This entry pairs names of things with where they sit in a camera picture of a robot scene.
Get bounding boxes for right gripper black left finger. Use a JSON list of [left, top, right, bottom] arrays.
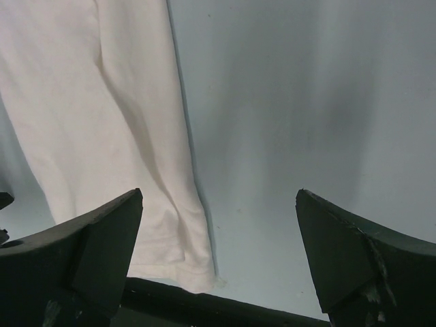
[[1, 189, 142, 326]]

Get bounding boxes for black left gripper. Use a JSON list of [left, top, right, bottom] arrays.
[[0, 191, 15, 246]]

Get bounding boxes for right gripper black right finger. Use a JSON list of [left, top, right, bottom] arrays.
[[296, 189, 435, 326]]

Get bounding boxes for white t-shirt with robot print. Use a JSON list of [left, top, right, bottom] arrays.
[[1, 1, 215, 294]]

